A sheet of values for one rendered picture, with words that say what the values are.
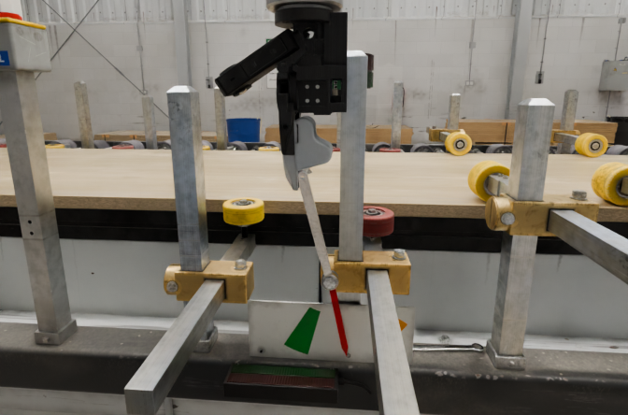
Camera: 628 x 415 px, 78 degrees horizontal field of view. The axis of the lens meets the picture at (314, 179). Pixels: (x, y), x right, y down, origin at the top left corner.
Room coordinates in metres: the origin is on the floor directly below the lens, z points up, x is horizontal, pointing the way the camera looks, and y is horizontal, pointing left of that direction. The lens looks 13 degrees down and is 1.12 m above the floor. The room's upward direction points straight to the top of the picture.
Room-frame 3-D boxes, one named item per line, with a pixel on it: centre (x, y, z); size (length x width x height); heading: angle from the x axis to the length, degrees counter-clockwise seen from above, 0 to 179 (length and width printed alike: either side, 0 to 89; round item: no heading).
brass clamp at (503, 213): (0.54, -0.33, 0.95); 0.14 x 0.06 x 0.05; 85
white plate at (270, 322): (0.54, -0.02, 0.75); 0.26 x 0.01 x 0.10; 85
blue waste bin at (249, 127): (6.27, 1.11, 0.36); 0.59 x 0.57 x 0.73; 175
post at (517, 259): (0.55, -0.31, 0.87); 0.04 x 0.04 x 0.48; 85
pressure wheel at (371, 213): (0.68, -0.11, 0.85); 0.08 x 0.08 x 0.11
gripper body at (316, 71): (0.49, 0.00, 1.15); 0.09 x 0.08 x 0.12; 85
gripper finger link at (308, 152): (0.47, 0.01, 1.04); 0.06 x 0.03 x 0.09; 85
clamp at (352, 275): (0.57, -0.08, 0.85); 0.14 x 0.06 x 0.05; 85
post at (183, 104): (0.59, 0.19, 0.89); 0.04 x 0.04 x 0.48; 85
